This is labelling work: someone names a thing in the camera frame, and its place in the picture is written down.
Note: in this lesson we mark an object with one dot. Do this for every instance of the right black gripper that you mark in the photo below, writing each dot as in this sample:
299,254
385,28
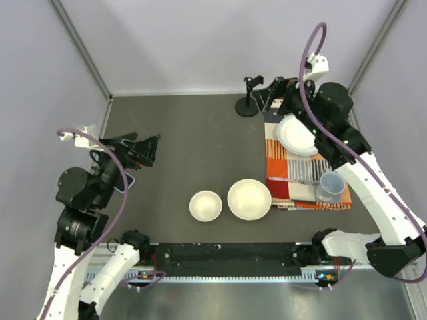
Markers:
291,88

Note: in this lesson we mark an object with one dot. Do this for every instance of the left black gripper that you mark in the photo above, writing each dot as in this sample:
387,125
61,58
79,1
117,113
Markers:
143,150

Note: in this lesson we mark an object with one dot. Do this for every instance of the black phone stand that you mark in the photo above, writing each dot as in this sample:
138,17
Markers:
246,106

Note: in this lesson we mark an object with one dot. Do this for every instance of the black smartphone lavender case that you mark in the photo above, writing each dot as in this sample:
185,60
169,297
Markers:
120,186

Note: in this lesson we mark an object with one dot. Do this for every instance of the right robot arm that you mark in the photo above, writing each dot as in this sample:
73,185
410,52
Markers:
324,112

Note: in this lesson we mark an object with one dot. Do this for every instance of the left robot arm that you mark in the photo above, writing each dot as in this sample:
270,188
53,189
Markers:
81,227

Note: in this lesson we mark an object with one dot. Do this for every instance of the white plate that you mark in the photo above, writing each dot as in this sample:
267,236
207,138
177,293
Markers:
295,137

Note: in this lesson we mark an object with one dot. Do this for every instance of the small white bowl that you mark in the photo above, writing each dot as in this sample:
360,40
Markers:
205,206

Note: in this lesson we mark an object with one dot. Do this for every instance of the colourful patterned cloth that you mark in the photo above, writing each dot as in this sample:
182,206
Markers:
282,163

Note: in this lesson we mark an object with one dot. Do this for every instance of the light blue mug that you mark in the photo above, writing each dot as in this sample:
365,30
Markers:
330,186

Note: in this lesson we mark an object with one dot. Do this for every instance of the large white bowl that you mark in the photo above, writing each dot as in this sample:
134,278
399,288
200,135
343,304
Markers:
249,199

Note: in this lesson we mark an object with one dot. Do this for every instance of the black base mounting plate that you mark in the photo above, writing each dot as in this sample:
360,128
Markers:
231,259

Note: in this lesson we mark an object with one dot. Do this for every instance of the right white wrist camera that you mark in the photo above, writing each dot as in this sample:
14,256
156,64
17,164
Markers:
315,67

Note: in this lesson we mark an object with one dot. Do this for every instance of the pink handled knife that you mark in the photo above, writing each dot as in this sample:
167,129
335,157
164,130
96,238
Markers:
289,180

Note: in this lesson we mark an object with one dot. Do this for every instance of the aluminium frame rail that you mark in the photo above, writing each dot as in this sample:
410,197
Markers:
416,292

